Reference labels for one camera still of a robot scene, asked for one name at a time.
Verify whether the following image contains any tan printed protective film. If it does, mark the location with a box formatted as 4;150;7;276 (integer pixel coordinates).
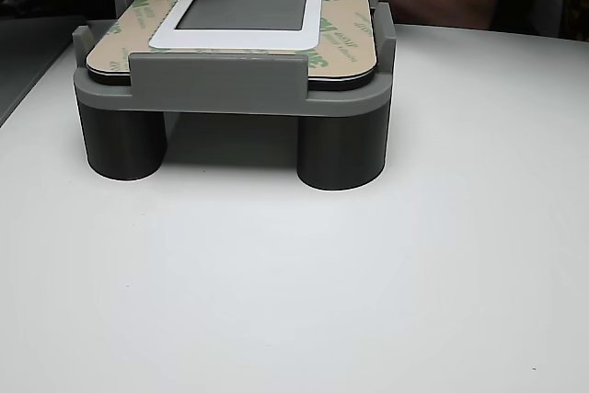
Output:
86;0;378;79

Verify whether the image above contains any white panel with grey window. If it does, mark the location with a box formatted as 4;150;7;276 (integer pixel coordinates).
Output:
87;0;376;90

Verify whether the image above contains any grey 3D-printed fixture stand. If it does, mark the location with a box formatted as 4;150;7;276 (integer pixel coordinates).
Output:
72;0;398;191

